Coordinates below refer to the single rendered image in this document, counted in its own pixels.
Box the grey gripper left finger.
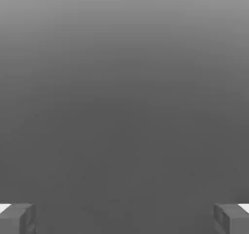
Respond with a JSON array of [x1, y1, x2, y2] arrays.
[[0, 202, 37, 234]]

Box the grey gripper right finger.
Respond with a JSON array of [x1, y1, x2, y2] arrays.
[[213, 202, 249, 234]]

